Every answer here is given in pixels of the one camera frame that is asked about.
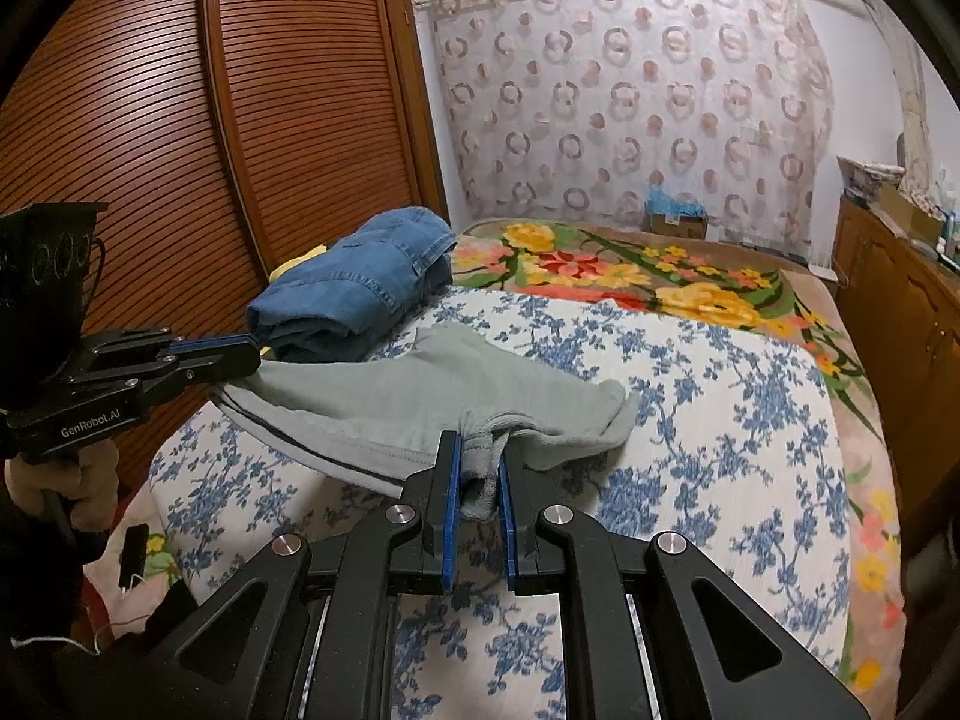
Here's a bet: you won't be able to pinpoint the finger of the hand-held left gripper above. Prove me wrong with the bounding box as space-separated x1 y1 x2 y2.
71 351 262 406
79 326 260 365

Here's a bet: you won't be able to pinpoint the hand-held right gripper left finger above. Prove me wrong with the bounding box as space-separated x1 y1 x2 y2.
56 431 461 720

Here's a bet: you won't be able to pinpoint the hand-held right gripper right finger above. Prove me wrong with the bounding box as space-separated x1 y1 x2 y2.
497 450 886 720

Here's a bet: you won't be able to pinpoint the grey-green polo shirt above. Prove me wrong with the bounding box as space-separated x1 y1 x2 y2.
211 321 642 522

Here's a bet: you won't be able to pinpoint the person's left hand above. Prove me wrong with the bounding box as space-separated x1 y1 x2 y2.
6 436 121 541

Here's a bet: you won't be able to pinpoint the yellow plush toy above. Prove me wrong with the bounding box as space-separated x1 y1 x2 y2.
268 242 331 284

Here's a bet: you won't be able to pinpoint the folded blue jeans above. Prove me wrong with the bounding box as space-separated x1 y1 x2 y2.
246 206 458 365

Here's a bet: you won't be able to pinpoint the small black device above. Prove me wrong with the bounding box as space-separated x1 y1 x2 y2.
122 525 149 587

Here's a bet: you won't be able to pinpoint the blue floral bedsheet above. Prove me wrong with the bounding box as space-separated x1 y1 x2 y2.
146 291 856 720

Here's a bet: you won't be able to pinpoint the wooden louvered wardrobe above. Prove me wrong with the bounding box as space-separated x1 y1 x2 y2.
0 0 451 496

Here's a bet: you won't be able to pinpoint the flower printed blanket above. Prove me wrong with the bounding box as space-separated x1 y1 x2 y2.
82 217 912 698

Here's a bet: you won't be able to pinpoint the small cardboard box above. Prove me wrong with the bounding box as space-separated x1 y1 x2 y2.
649 210 710 241

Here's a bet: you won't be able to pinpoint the blue plastic bag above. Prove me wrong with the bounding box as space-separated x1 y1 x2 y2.
646 186 706 218

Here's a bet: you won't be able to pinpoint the wooden cabinet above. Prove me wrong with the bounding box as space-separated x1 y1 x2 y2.
832 195 960 533

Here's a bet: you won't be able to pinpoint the stack of papers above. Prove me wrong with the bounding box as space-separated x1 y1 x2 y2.
836 156 907 203

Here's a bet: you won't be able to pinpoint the open brown box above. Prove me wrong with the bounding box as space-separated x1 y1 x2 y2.
877 184 947 241

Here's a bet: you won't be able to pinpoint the tied lace curtain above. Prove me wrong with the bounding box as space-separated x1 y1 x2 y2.
874 0 950 200

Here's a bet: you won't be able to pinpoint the thin white cable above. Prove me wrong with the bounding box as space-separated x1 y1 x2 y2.
11 574 143 653

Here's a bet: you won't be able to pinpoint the ring patterned curtain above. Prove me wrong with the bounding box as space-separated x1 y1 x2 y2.
415 0 837 260

